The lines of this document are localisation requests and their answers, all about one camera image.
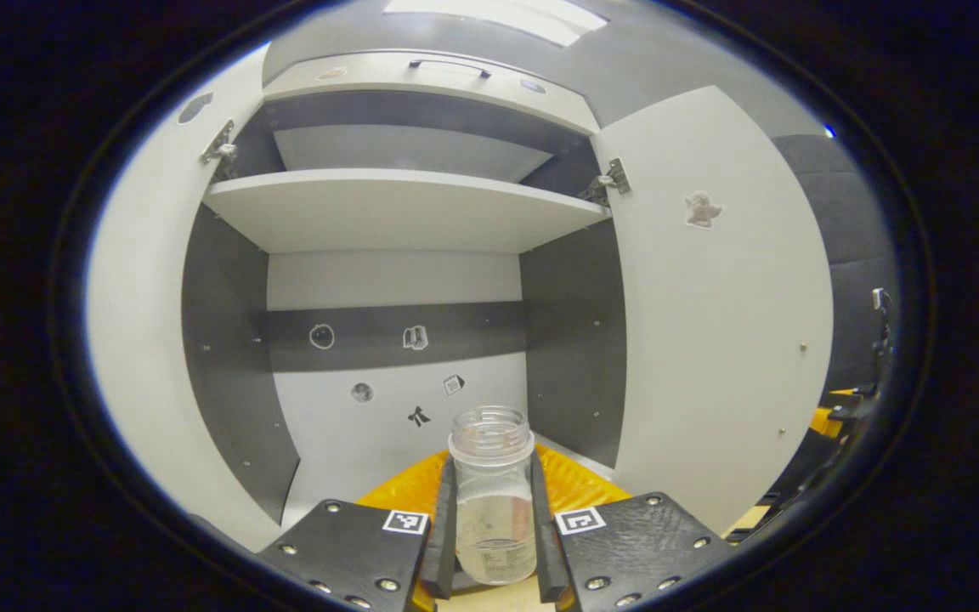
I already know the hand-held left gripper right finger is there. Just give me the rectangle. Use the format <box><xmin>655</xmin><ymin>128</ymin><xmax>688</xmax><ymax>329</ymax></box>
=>
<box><xmin>530</xmin><ymin>442</ymin><xmax>737</xmax><ymax>612</ymax></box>

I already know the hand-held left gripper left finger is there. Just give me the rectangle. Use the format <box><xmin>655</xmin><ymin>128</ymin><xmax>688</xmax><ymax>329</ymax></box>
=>
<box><xmin>256</xmin><ymin>449</ymin><xmax>459</xmax><ymax>612</ymax></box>

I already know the clear glass bottle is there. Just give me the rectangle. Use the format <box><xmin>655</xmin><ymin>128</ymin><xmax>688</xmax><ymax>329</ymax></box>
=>
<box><xmin>447</xmin><ymin>405</ymin><xmax>539</xmax><ymax>586</ymax></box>

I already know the white cabinet door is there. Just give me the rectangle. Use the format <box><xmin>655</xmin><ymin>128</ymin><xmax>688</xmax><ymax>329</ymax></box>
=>
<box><xmin>591</xmin><ymin>85</ymin><xmax>835</xmax><ymax>536</ymax></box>
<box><xmin>86</xmin><ymin>42</ymin><xmax>303</xmax><ymax>553</ymax></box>

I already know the white and grey cabinet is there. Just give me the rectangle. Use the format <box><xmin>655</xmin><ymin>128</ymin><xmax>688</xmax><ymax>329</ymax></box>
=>
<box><xmin>182</xmin><ymin>49</ymin><xmax>628</xmax><ymax>532</ymax></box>

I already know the metal door hinge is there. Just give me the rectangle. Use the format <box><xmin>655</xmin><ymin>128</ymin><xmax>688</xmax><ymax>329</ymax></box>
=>
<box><xmin>579</xmin><ymin>158</ymin><xmax>631</xmax><ymax>205</ymax></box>
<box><xmin>201</xmin><ymin>119</ymin><xmax>238</xmax><ymax>164</ymax></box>

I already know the white cabinet shelf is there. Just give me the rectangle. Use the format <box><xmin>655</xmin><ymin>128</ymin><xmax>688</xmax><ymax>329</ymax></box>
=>
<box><xmin>202</xmin><ymin>167</ymin><xmax>611</xmax><ymax>254</ymax></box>

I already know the white cabinet drawer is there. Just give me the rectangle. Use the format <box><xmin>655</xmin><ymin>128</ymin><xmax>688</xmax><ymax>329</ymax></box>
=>
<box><xmin>262</xmin><ymin>49</ymin><xmax>601</xmax><ymax>135</ymax></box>

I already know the ceiling light panel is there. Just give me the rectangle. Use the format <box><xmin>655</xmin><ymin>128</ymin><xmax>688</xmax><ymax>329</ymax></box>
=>
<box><xmin>383</xmin><ymin>0</ymin><xmax>609</xmax><ymax>48</ymax></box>

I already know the metal drawer handle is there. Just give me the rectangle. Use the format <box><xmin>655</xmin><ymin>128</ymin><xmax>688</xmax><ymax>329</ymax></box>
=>
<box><xmin>409</xmin><ymin>59</ymin><xmax>492</xmax><ymax>79</ymax></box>

